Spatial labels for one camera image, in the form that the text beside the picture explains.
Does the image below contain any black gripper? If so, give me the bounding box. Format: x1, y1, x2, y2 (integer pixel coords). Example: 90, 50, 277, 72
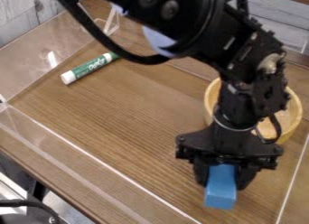
176, 124, 284, 191

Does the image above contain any blue rectangular block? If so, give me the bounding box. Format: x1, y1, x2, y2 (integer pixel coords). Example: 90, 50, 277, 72
204, 164, 237, 210

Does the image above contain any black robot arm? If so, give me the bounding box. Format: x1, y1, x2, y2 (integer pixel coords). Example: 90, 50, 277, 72
106, 0, 291, 189

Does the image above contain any brown wooden bowl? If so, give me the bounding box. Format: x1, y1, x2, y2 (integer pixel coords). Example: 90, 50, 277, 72
204, 79, 303, 145

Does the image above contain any clear acrylic tray barrier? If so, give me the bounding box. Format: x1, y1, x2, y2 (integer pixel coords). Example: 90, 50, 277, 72
0, 14, 309, 224

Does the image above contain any black equipment lower left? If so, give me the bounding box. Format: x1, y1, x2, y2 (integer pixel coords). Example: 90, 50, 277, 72
0, 198, 62, 224

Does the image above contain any green expo marker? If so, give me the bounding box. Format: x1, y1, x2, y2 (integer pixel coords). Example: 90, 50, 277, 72
61, 52, 119, 85

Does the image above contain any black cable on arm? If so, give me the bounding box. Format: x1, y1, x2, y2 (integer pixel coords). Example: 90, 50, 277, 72
47, 0, 174, 66

